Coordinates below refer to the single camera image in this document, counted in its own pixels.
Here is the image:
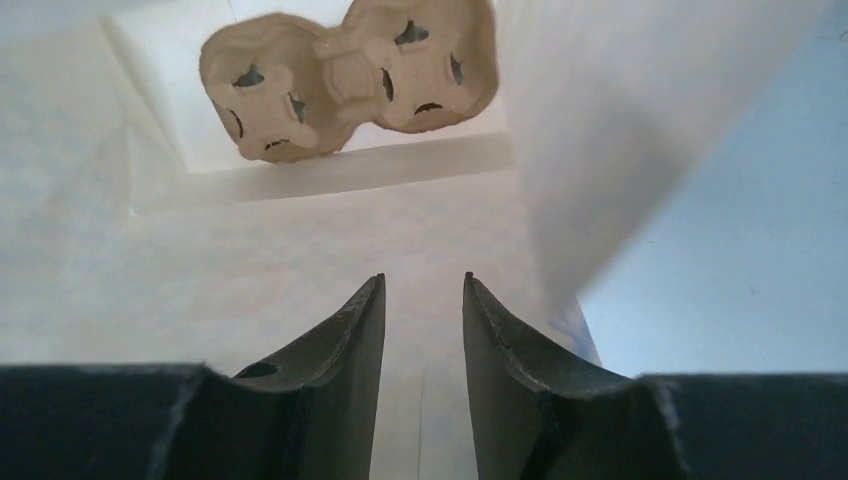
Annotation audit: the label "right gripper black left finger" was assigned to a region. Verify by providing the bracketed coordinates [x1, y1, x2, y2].
[1, 274, 386, 479]

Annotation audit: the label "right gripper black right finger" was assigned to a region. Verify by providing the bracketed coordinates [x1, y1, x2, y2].
[462, 274, 847, 479]

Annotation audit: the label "paper takeout bag blue handles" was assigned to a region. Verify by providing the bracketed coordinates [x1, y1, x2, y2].
[1, 1, 829, 479]

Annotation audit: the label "separated brown pulp cup carrier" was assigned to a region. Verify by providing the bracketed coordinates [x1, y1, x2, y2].
[199, 1, 499, 163]

